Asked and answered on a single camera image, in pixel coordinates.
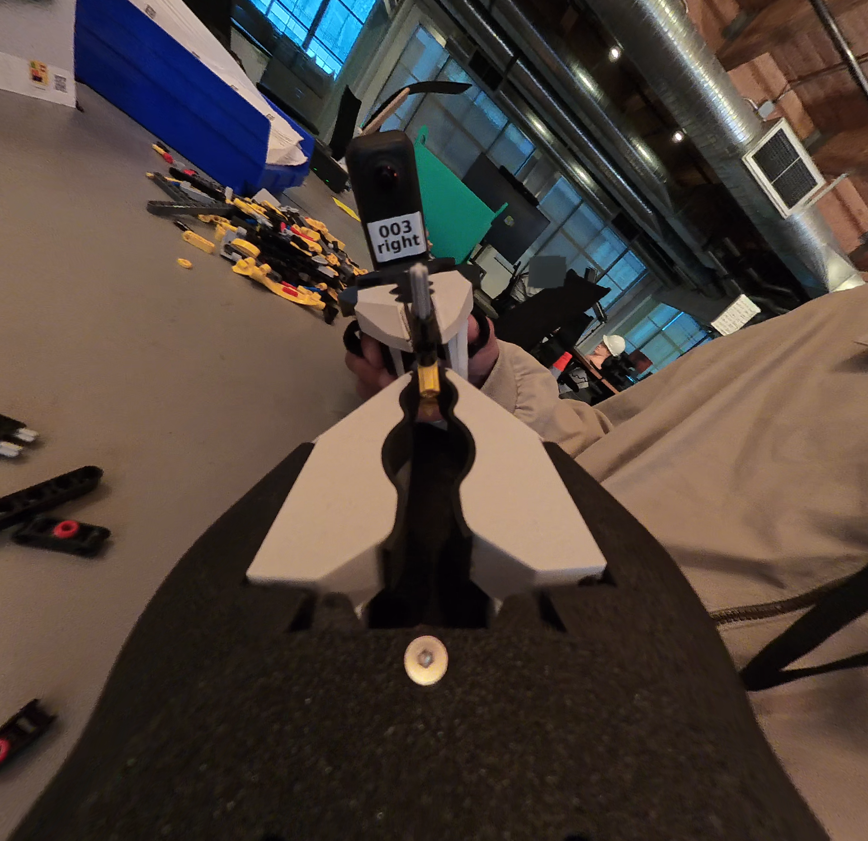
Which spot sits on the black wall screen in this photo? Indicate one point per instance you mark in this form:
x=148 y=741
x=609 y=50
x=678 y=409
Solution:
x=515 y=224

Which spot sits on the person's beige jacket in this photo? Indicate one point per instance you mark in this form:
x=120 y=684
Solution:
x=746 y=447

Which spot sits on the white paper wall sign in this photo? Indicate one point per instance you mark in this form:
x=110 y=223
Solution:
x=736 y=314

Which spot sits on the yellow flat triangle piece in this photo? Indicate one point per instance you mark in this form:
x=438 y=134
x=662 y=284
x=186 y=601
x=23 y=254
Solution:
x=346 y=209

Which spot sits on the black beam three red pins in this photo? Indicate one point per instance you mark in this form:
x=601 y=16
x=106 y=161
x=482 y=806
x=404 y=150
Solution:
x=54 y=495

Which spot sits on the person's right hand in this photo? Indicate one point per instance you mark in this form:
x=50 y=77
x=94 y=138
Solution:
x=366 y=380

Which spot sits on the short black brick red pin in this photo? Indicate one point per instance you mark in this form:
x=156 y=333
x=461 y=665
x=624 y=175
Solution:
x=64 y=536

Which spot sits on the yellow beam assembly with pins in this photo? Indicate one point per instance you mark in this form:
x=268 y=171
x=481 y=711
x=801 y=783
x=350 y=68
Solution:
x=428 y=383

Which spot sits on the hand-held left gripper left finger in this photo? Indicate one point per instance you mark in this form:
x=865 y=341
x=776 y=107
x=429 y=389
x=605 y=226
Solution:
x=325 y=515

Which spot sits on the white booklet yellow car picture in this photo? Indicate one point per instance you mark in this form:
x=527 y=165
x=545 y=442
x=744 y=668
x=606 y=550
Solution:
x=34 y=74

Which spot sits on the wooden desk lamp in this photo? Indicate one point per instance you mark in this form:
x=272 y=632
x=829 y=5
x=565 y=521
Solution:
x=441 y=89

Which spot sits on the person's right forearm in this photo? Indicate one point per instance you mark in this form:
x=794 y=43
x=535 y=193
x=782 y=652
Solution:
x=542 y=400

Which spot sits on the tiny black red pin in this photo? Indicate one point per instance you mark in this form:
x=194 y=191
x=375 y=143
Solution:
x=24 y=729

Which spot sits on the grey black axle connector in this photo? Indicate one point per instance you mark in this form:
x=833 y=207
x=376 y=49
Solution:
x=17 y=437

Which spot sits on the gridded glass window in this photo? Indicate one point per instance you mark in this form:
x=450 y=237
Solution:
x=305 y=7

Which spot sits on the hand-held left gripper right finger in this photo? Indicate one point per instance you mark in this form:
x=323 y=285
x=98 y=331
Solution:
x=529 y=515

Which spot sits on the black device green light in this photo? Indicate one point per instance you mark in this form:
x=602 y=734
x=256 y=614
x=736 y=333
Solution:
x=329 y=169

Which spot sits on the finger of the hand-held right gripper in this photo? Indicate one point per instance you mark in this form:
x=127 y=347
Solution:
x=383 y=319
x=451 y=308

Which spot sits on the black standing panel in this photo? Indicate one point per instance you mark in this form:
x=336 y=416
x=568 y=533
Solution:
x=196 y=0

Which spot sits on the white vent grille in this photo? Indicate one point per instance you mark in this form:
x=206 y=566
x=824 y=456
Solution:
x=783 y=169

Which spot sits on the grey desk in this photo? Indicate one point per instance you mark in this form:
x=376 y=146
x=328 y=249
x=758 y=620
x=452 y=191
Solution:
x=135 y=346

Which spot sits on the silver ventilation duct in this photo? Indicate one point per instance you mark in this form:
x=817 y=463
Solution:
x=678 y=74

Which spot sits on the pile of toy bricks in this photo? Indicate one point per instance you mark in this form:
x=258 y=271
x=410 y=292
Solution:
x=285 y=251

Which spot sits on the blue plastic bin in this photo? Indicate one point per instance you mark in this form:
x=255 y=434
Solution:
x=169 y=102

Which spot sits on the orange traffic cone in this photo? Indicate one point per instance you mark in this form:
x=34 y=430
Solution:
x=563 y=366

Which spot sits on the folded white instruction sheets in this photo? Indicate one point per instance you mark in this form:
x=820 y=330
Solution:
x=196 y=41

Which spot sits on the grey toy axle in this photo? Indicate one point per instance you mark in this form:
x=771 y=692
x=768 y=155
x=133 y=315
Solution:
x=420 y=291

